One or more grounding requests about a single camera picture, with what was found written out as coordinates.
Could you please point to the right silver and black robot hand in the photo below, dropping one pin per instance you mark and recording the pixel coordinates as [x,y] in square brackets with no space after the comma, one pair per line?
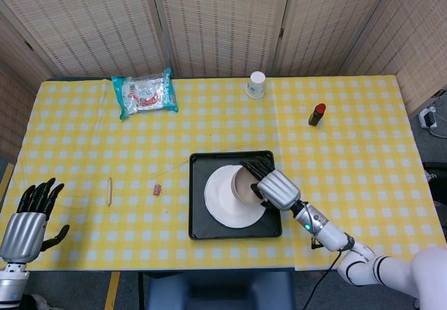
[279,189]

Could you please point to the left silver and black robot hand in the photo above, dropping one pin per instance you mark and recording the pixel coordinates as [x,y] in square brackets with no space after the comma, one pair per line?
[22,235]

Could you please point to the beige bowl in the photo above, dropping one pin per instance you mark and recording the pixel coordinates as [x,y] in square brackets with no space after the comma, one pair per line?
[244,188]

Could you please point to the white paper plate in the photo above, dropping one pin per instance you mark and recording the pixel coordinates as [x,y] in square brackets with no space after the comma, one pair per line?
[223,205]

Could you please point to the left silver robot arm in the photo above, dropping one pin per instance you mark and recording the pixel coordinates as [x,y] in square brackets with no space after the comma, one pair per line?
[12,282]

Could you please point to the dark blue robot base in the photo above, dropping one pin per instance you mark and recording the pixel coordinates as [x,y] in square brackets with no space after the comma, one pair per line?
[220,292]

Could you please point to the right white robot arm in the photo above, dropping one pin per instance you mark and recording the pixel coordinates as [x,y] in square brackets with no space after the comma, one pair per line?
[363,266]

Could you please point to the black plastic tray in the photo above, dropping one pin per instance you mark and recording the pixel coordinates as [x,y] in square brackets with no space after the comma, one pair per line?
[199,198]

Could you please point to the dark bottle with red cap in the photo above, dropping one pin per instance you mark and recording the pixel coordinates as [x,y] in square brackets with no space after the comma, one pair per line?
[316,116]

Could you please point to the wooden stick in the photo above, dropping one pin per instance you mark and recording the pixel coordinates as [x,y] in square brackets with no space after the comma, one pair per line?
[110,191]

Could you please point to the white paper cup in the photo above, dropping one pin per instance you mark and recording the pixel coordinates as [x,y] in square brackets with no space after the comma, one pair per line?
[256,86]

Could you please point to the pink binder clip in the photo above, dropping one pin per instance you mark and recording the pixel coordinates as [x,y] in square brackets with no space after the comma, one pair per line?
[157,189]

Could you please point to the yellow checked tablecloth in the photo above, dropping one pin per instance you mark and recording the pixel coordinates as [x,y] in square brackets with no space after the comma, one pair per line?
[104,142]

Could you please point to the black equipment case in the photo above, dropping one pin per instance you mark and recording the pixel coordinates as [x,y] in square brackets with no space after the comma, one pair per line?
[436,175]

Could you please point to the teal and silver snack packet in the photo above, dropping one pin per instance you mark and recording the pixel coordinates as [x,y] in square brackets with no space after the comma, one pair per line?
[146,95]

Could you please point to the white power strip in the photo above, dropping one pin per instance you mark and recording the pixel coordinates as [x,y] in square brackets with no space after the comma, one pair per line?
[429,118]

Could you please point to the woven folding screen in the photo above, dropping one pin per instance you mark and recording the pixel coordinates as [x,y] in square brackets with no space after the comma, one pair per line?
[223,20]

